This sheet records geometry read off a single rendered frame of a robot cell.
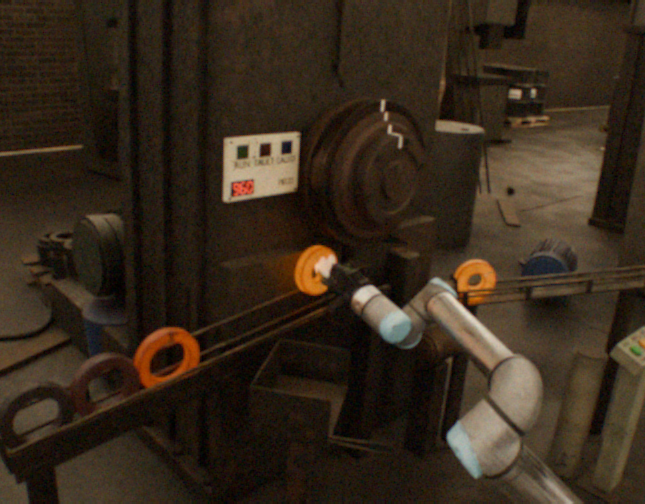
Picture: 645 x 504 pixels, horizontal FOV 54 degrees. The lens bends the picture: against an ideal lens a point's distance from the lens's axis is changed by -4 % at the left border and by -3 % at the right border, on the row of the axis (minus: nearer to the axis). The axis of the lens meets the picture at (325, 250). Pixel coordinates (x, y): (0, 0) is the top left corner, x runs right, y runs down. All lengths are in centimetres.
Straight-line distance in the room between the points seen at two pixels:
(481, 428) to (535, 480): 18
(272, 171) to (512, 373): 92
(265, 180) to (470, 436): 95
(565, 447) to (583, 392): 25
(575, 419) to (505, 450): 112
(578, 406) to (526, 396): 110
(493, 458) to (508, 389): 15
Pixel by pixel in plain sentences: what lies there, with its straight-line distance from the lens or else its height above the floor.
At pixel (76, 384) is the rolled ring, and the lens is 169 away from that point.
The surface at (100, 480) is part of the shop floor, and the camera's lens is 250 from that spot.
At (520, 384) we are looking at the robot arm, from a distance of 146.
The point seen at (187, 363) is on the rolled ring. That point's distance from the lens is 183.
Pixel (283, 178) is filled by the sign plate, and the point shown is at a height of 111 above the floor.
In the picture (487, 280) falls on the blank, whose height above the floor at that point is 71.
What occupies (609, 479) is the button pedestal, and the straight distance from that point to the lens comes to 267.
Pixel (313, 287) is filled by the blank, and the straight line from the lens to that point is 202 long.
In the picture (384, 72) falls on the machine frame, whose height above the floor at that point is 142.
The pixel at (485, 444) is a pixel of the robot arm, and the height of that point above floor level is 75.
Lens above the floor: 157
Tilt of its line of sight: 20 degrees down
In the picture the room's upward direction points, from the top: 4 degrees clockwise
